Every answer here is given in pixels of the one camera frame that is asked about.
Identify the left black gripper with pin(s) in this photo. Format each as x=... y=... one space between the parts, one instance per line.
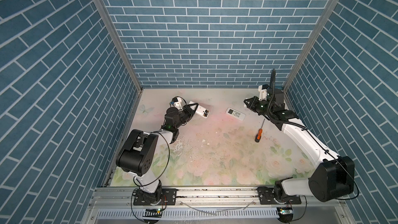
x=188 y=112

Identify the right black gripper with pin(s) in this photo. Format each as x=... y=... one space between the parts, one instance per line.
x=252 y=106

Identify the white remote with display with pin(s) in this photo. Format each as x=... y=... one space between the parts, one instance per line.
x=235 y=114

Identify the orange black screwdriver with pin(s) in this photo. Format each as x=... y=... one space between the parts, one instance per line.
x=259 y=133

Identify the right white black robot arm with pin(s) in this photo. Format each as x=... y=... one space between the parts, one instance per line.
x=333 y=177

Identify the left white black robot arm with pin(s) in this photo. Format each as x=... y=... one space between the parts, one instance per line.
x=137 y=152

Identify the left circuit board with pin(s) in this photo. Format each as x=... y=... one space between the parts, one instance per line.
x=152 y=213

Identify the circuit board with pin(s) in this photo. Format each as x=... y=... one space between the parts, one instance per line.
x=152 y=213
x=285 y=211

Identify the right circuit board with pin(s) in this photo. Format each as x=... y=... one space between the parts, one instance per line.
x=285 y=211

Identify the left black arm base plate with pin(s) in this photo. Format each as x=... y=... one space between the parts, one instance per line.
x=141 y=198

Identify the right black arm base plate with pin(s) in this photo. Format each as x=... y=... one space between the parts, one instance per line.
x=275 y=195

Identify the white slotted cable duct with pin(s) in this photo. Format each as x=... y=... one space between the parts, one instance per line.
x=190 y=214

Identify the aluminium front rail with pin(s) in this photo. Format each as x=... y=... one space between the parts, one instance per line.
x=223 y=198

